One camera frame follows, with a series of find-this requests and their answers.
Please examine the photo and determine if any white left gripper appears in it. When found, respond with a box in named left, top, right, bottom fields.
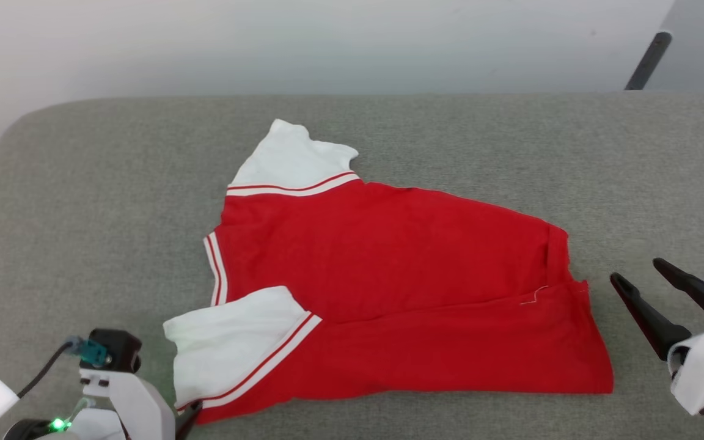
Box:
left=79, top=368, right=204, bottom=440

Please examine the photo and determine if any red and white jersey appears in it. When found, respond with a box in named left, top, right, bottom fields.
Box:
left=163, top=118, right=615, bottom=425

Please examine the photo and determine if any black pole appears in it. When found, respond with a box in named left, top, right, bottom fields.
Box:
left=625, top=31, right=673, bottom=91

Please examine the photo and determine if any black cable with teal plug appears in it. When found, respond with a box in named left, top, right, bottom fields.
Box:
left=0, top=335, right=111, bottom=440

